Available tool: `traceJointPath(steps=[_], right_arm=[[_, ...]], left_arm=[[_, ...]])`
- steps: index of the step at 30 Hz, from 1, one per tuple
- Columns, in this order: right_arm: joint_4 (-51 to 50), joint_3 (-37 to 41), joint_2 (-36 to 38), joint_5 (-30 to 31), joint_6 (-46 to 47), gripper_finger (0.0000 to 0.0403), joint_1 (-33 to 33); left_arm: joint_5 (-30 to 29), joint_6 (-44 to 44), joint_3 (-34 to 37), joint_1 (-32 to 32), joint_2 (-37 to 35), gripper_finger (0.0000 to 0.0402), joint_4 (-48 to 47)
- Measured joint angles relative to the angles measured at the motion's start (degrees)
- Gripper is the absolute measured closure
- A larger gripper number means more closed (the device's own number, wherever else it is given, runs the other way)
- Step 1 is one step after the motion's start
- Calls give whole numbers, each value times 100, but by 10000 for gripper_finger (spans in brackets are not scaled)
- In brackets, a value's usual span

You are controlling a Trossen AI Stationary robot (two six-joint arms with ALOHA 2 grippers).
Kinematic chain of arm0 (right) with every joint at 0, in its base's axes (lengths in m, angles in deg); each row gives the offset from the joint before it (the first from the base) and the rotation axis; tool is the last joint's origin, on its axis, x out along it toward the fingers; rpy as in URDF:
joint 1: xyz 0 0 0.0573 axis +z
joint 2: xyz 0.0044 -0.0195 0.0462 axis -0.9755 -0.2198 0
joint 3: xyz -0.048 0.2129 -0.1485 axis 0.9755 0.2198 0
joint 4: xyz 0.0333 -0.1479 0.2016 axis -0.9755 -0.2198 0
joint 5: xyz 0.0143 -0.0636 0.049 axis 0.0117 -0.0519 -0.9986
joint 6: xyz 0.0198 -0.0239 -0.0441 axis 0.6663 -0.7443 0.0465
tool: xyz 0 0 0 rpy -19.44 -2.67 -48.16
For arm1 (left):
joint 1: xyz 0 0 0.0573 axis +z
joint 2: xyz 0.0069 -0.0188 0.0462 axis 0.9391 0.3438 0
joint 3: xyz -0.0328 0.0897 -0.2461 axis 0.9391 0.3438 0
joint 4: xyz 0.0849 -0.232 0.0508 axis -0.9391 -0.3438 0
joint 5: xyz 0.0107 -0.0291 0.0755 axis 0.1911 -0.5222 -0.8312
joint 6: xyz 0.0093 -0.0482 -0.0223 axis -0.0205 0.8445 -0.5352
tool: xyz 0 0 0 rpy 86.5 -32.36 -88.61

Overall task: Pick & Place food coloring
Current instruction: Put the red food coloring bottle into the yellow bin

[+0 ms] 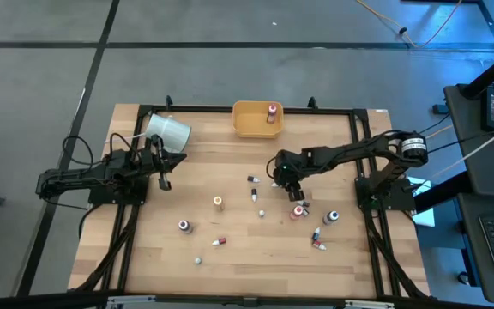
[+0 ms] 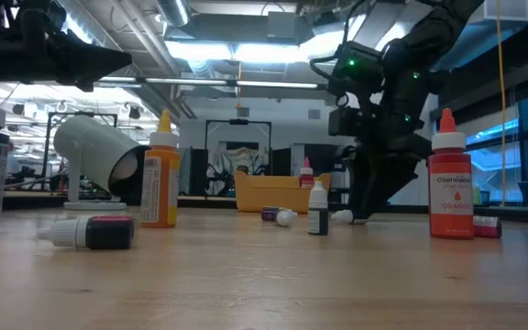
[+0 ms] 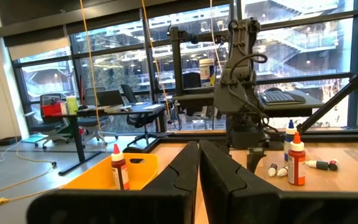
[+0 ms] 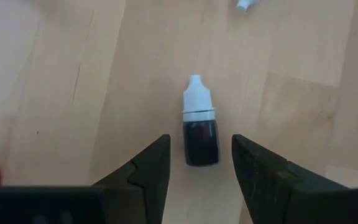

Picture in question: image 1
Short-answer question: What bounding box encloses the black stand beam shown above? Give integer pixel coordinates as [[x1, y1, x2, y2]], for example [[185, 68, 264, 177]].
[[461, 42, 494, 100]]

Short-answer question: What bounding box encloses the yellow floor cable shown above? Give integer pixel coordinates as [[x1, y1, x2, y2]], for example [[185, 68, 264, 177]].
[[355, 0, 463, 49]]

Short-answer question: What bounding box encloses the white cable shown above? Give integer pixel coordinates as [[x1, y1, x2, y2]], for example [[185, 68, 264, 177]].
[[426, 118, 494, 179]]

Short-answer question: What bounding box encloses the black desk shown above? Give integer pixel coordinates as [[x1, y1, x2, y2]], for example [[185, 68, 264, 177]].
[[456, 192, 494, 306], [443, 83, 494, 198]]

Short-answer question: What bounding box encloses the black crossbar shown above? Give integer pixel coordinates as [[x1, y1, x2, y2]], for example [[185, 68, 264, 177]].
[[0, 289, 494, 309]]

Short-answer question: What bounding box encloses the yellow plastic bin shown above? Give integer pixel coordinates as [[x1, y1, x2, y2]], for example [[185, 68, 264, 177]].
[[232, 100, 285, 139]]

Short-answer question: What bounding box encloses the large blue food coloring bottle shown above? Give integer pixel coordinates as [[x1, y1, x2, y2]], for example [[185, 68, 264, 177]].
[[322, 209, 340, 227]]

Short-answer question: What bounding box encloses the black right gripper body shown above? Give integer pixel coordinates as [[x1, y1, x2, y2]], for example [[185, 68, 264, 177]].
[[272, 148, 310, 203]]

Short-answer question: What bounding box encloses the black aluminium table frame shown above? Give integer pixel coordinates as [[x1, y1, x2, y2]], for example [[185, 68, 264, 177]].
[[73, 104, 432, 301]]

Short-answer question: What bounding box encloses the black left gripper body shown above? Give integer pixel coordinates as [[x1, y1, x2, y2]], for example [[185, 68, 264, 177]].
[[139, 135, 172, 191]]

